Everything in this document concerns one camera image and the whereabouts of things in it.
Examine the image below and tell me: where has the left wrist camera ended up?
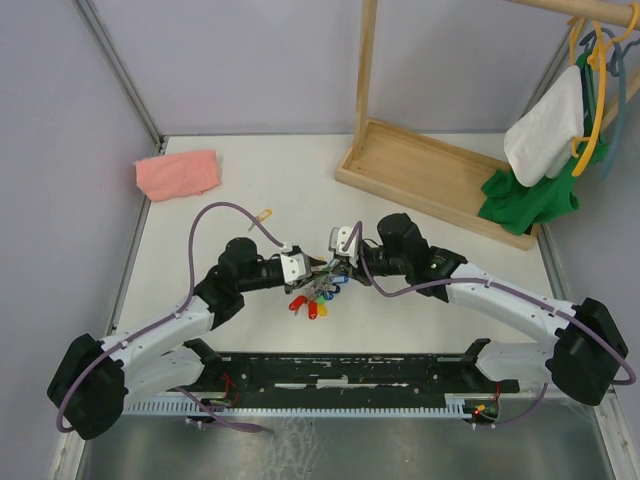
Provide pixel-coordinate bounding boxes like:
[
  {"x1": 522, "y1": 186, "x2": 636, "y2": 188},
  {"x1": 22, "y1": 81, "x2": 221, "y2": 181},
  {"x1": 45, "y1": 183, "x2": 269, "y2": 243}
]
[{"x1": 279, "y1": 243, "x2": 309, "y2": 285}]

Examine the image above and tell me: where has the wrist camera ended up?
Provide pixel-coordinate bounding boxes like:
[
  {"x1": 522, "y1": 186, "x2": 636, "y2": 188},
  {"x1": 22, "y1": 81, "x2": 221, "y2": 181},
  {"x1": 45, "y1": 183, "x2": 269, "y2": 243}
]
[
  {"x1": 279, "y1": 243, "x2": 309, "y2": 285},
  {"x1": 328, "y1": 226, "x2": 359, "y2": 267}
]

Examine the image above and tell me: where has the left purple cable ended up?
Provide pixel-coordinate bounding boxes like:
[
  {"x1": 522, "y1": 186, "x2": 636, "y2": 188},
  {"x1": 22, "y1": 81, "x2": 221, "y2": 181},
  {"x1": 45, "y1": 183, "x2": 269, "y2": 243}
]
[{"x1": 54, "y1": 201, "x2": 294, "y2": 434}]

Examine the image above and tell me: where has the metal key organizer with keys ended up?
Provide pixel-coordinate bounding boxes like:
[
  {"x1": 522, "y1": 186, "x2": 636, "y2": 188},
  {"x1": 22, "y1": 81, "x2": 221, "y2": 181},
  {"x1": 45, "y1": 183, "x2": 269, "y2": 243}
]
[{"x1": 288, "y1": 260, "x2": 349, "y2": 321}]

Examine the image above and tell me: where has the yellow hanger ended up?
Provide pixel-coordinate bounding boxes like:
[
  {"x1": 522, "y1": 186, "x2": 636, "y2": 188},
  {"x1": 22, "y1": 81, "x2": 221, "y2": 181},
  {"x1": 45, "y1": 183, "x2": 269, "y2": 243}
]
[{"x1": 570, "y1": 21, "x2": 609, "y2": 178}]

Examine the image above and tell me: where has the key with yellow tag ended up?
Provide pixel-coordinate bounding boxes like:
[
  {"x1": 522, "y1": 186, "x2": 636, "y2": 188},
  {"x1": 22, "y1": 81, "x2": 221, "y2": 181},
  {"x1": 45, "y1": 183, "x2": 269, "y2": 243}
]
[{"x1": 247, "y1": 208, "x2": 273, "y2": 232}]

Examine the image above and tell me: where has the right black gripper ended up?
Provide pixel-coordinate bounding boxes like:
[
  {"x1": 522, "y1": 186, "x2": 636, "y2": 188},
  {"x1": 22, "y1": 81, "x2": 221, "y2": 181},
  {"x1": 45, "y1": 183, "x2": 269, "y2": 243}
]
[{"x1": 331, "y1": 243, "x2": 409, "y2": 287}]

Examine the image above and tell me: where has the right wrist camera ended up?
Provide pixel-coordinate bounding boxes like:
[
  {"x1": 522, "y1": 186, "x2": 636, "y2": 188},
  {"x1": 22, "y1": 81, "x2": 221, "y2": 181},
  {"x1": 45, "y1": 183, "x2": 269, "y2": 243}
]
[{"x1": 328, "y1": 226, "x2": 359, "y2": 267}]

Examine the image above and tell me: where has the white towel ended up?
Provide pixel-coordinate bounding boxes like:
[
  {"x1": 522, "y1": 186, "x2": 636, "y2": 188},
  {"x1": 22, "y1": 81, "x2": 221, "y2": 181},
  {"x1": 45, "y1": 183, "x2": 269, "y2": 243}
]
[{"x1": 504, "y1": 65, "x2": 584, "y2": 187}]

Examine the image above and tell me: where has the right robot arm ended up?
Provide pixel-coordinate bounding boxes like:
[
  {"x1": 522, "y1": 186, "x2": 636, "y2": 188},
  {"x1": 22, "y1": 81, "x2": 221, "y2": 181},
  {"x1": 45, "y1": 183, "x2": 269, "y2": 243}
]
[{"x1": 329, "y1": 213, "x2": 637, "y2": 406}]

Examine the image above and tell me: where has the wooden clothes rack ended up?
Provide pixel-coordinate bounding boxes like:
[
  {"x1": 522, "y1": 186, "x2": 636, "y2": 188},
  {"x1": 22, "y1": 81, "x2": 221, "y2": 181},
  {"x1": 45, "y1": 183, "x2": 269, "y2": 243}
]
[{"x1": 335, "y1": 1, "x2": 639, "y2": 250}]

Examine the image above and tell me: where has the green garment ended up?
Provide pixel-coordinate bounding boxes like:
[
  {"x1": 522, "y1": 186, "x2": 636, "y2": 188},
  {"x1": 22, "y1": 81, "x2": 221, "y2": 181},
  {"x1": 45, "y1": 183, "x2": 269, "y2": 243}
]
[{"x1": 478, "y1": 52, "x2": 591, "y2": 235}]

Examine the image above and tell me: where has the pink folded cloth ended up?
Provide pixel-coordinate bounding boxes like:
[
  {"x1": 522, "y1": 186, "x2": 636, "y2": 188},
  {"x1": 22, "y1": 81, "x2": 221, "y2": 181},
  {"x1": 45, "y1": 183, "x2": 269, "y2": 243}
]
[{"x1": 135, "y1": 150, "x2": 221, "y2": 202}]

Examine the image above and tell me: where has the white cable duct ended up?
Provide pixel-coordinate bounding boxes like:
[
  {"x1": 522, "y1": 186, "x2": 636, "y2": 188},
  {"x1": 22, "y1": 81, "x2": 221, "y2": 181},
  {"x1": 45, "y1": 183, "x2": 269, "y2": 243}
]
[{"x1": 123, "y1": 393, "x2": 491, "y2": 419}]

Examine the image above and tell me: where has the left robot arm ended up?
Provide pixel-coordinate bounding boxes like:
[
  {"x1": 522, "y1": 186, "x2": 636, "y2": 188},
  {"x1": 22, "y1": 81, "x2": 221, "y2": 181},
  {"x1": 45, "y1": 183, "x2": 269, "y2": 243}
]
[{"x1": 47, "y1": 237, "x2": 326, "y2": 440}]

